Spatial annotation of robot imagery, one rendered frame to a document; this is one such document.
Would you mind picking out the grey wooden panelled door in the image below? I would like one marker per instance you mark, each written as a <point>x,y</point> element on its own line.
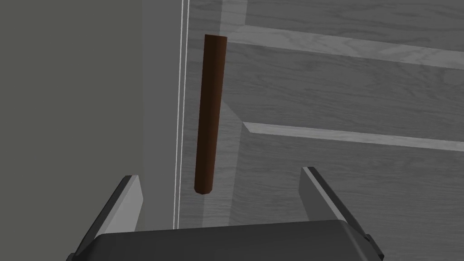
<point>326,94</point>

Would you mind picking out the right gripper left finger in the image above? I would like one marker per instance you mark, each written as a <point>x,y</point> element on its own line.
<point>121,210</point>

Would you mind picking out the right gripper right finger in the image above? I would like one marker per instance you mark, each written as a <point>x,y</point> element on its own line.
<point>320,197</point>

